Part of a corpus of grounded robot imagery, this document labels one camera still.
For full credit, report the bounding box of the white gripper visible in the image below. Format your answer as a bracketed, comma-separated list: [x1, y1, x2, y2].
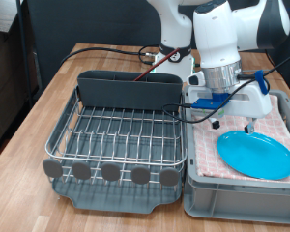
[187, 71, 273, 135]

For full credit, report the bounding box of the blue plate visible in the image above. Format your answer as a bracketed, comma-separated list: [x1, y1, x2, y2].
[216, 130, 290, 181]

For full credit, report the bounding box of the brown wooden spoon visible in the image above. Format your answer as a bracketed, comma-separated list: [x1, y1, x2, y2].
[133, 47, 180, 82]

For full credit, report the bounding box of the metal dish rack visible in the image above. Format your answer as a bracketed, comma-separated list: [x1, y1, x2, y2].
[51, 86, 185, 215]

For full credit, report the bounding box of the pink checked towel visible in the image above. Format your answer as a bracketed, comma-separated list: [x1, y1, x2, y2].
[191, 93, 290, 185]

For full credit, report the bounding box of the grey plastic crate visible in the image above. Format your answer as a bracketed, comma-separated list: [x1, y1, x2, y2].
[182, 84, 290, 225]

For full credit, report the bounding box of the dark grey utensil holder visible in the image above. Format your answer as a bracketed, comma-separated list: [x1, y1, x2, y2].
[76, 70, 184, 112]

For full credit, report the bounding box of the dark cabinet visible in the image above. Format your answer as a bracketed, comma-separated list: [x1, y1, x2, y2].
[0, 28, 30, 153]

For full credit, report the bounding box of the light grey panel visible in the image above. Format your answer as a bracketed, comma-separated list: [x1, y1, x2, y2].
[0, 0, 23, 34]

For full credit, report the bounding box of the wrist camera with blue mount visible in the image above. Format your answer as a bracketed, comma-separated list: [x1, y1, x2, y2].
[190, 92, 232, 114]

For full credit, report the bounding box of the blue cable clip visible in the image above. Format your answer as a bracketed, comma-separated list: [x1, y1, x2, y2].
[254, 69, 271, 96]

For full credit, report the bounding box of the black camera cable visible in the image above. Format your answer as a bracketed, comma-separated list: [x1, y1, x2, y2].
[161, 47, 290, 124]

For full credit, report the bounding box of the steel wire dish rack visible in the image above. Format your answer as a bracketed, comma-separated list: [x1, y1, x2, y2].
[44, 85, 189, 189]

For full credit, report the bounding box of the thick black table cable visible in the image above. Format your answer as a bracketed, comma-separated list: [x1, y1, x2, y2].
[59, 43, 161, 67]

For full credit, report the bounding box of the black metal post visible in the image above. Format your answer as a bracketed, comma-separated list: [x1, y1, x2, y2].
[15, 0, 35, 107]

